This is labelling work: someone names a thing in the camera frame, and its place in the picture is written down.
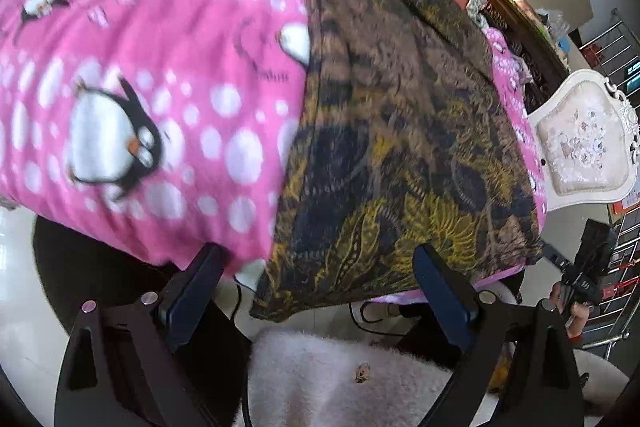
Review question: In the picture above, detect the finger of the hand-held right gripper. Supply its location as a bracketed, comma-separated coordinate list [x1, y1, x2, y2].
[541, 243, 573, 272]

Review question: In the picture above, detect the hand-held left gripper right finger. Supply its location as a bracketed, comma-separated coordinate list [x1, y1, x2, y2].
[413, 243, 586, 427]

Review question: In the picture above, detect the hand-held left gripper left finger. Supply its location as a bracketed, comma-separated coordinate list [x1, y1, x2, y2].
[54, 243, 236, 427]

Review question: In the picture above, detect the dark floral patterned garment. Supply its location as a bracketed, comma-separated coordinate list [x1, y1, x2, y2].
[249, 0, 545, 323]

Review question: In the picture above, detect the person's right hand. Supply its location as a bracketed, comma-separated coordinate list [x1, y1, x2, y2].
[549, 283, 592, 339]

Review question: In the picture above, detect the white ornate upholstered chair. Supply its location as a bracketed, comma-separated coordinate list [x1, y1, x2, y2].
[527, 69, 640, 210]

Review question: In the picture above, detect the pink penguin print blanket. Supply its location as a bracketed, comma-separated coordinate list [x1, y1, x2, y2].
[0, 0, 548, 303]

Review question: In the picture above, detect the dark wooden headboard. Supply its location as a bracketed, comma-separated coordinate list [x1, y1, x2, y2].
[480, 0, 572, 110]

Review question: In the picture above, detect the pile of plastic bags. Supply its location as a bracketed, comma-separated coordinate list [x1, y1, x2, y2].
[537, 9, 572, 54]

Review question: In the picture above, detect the black cable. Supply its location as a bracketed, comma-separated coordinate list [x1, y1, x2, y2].
[234, 281, 253, 427]

